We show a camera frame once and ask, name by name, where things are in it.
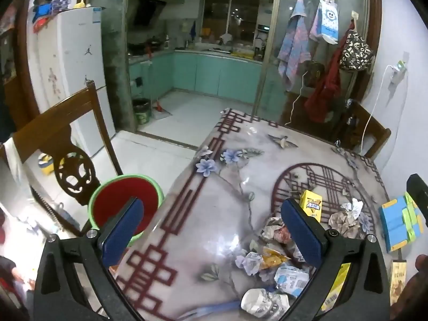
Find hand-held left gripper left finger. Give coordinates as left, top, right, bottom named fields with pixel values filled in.
left=33, top=197, right=145, bottom=321

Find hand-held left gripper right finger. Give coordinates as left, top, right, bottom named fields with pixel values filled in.
left=280, top=198, right=392, bottom=321

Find red white wrapper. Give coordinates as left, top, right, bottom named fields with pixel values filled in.
left=260, top=217, right=303, bottom=261

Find red basin with green rim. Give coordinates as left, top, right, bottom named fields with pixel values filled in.
left=88, top=174, right=164, bottom=246

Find orange snack wrapper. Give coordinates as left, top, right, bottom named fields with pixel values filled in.
left=256, top=247, right=291, bottom=271

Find white blue plastic packet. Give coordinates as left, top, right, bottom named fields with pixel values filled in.
left=274, top=263, right=310, bottom=298

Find green trash bin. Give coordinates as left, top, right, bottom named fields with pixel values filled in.
left=132, top=98, right=152, bottom=126

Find person's right hand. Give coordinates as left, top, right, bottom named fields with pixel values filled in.
left=389, top=254, right=428, bottom=321

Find yellow orange snack box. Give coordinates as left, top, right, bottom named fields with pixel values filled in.
left=299, top=190, right=323, bottom=223

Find blue green toy block set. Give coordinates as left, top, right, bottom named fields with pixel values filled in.
left=378, top=192, right=425, bottom=253

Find crumpled brown paper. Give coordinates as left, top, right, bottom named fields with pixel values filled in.
left=328, top=209, right=362, bottom=239

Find clear plastic jug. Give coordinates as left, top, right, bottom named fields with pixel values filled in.
left=50, top=202, right=81, bottom=231

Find yellow packet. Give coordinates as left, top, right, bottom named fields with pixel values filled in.
left=321, top=262, right=351, bottom=313

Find crumpled white paper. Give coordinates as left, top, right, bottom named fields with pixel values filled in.
left=340, top=198, right=364, bottom=220

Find plain wooden chair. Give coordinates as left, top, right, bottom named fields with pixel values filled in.
left=334, top=100, right=392, bottom=159

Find white crumpled paper ball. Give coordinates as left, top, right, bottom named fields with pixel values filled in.
left=241, top=288, right=290, bottom=320

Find yellow toy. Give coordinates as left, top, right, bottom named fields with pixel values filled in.
left=37, top=154, right=54, bottom=175

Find blue plastic tool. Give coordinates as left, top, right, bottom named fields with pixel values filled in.
left=181, top=301, right=243, bottom=320

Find carved wooden chair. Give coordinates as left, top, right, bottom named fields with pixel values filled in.
left=0, top=80, right=124, bottom=238

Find red garment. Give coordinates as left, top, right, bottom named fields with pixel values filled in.
left=304, top=23, right=355, bottom=124

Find black patterned bag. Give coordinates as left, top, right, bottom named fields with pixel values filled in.
left=339, top=30, right=375, bottom=72

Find brown handbag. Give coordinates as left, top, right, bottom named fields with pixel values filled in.
left=303, top=61, right=326, bottom=89

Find white refrigerator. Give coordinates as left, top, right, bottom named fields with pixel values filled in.
left=27, top=7, right=116, bottom=156

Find teal kitchen cabinets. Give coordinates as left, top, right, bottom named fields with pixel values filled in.
left=129, top=51, right=263, bottom=99

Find pink blue checked towel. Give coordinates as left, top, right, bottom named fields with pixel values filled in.
left=277, top=0, right=310, bottom=91

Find white blue smiley cloth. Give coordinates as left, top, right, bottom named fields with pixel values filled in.
left=309, top=0, right=340, bottom=45

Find white kitchen appliance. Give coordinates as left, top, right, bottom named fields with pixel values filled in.
left=254, top=23, right=271, bottom=49

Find black range hood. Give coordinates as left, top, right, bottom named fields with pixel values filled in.
left=132, top=0, right=168, bottom=27

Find pile of colourful items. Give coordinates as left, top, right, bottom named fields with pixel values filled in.
left=32, top=0, right=71, bottom=34

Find kitchen window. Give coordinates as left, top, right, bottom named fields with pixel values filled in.
left=202, top=0, right=261, bottom=39

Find thin white cable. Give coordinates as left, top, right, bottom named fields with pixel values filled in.
left=288, top=70, right=310, bottom=126

